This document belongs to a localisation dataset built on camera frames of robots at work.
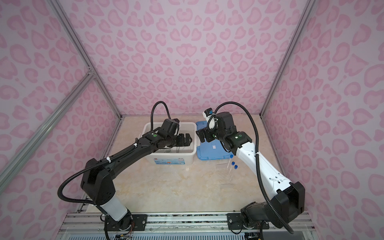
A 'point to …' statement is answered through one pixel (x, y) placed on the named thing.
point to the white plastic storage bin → (173, 155)
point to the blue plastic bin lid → (214, 150)
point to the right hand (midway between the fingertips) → (205, 126)
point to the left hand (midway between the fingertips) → (187, 137)
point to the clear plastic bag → (228, 183)
